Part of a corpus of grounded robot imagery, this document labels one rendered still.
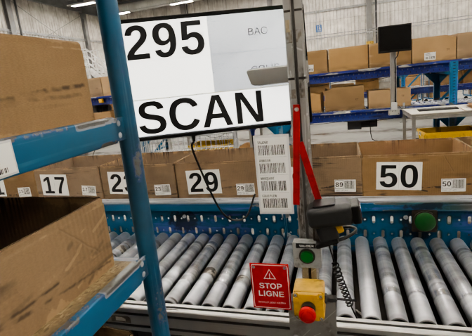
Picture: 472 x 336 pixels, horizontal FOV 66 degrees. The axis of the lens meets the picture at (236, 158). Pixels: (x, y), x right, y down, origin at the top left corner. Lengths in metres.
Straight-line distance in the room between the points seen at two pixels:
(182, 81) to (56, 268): 0.60
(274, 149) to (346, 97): 4.88
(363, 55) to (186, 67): 5.15
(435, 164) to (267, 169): 0.80
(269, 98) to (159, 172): 0.86
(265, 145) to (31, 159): 0.59
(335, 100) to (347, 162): 4.28
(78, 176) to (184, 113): 1.08
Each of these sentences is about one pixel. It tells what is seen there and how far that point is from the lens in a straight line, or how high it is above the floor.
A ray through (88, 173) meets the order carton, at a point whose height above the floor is 1.02.
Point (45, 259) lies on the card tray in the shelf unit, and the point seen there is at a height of 1.21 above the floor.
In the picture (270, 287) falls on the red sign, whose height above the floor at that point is 0.85.
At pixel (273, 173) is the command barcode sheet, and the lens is 0.88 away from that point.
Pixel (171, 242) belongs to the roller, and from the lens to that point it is 1.60.
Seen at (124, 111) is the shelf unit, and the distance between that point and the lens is 0.51.
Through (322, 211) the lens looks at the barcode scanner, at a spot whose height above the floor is 1.07.
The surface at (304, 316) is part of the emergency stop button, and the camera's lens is 0.91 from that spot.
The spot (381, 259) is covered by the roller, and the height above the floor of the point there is 0.75.
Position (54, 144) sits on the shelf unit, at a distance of 0.41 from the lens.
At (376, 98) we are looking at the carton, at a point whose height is 0.94.
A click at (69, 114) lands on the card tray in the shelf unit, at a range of 0.47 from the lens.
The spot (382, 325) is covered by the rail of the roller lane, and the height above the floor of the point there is 0.74.
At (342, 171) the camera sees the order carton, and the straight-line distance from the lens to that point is 1.48.
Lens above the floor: 1.37
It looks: 12 degrees down
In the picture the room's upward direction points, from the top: 6 degrees counter-clockwise
